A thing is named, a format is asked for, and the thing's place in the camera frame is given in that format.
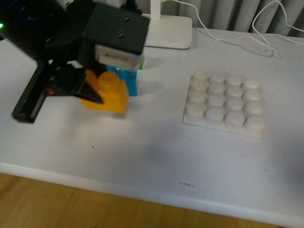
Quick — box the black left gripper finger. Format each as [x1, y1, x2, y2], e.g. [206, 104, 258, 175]
[75, 81, 103, 104]
[12, 60, 53, 123]

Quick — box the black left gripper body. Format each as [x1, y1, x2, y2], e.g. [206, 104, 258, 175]
[0, 0, 150, 96]

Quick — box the yellow two-stud block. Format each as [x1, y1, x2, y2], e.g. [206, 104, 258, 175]
[81, 70, 129, 113]

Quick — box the blue three-stud block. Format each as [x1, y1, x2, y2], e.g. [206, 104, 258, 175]
[106, 65, 138, 96]

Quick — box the green two-stud block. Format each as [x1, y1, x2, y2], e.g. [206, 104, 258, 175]
[138, 54, 145, 70]

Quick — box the white desk lamp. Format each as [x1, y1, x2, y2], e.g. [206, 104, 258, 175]
[143, 0, 192, 50]

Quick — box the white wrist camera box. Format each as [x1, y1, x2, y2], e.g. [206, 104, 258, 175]
[95, 44, 142, 71]

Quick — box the white studded base plate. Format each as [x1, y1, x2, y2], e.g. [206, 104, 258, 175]
[182, 70, 266, 139]

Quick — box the white lamp cable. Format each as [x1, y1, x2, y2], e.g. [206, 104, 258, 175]
[163, 0, 304, 57]

